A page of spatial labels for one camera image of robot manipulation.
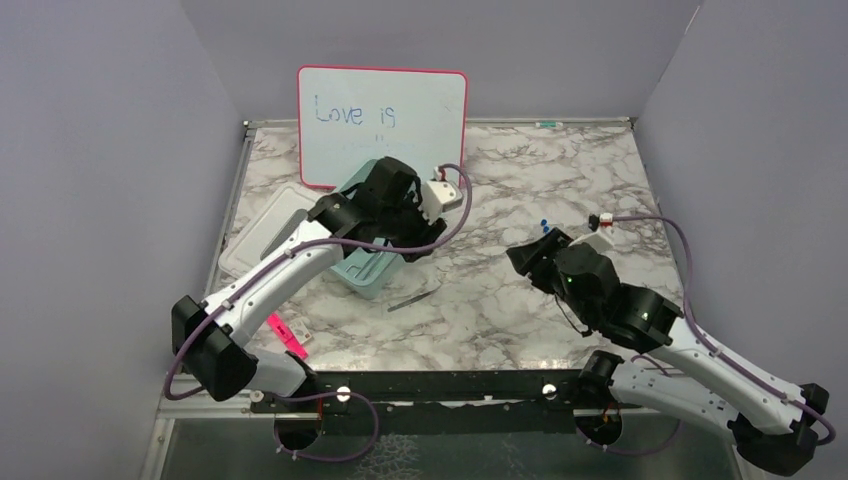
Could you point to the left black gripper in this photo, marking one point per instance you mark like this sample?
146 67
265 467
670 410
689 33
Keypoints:
424 233

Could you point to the pink highlighter marker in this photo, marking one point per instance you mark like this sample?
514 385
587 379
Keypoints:
294 334

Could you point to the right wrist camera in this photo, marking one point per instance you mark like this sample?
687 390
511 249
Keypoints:
599 236

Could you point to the white bin lid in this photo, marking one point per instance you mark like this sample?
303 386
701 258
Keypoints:
266 229

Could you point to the pink framed whiteboard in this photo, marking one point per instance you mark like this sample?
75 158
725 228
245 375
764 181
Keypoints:
350 115

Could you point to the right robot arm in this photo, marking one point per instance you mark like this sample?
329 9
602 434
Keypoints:
768 420

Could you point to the teal plastic bin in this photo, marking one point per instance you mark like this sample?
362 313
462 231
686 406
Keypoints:
364 271

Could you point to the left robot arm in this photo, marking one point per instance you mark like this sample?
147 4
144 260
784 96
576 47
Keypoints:
389 209

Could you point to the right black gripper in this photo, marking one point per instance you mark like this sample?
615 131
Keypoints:
532 257

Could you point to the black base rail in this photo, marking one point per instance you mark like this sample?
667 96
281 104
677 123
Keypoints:
445 403

